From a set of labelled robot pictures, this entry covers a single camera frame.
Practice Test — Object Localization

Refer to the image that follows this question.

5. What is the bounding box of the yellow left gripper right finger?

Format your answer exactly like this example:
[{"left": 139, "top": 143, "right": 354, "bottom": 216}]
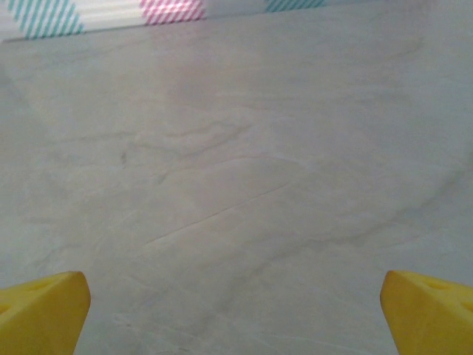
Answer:
[{"left": 380, "top": 269, "right": 473, "bottom": 355}]

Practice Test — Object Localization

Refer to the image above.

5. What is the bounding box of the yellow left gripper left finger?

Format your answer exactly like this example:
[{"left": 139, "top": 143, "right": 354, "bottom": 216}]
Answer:
[{"left": 0, "top": 271, "right": 92, "bottom": 355}]

